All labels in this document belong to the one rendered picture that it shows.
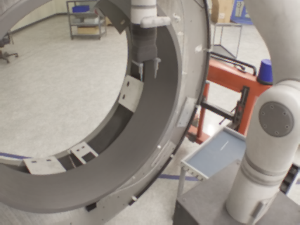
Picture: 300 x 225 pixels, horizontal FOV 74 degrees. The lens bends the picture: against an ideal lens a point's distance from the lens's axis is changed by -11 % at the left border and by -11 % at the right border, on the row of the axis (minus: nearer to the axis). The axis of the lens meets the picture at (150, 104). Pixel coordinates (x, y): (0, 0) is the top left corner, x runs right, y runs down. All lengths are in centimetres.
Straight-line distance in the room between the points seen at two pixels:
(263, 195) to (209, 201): 15
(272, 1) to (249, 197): 36
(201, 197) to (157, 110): 59
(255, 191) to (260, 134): 13
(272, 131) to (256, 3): 20
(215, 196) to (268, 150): 24
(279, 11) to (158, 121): 82
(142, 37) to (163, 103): 47
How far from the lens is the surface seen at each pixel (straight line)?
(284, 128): 37
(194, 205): 57
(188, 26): 101
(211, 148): 137
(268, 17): 37
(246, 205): 52
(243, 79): 158
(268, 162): 42
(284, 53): 40
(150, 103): 110
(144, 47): 67
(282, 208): 64
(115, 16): 111
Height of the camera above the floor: 157
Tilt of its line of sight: 32 degrees down
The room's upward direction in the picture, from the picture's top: straight up
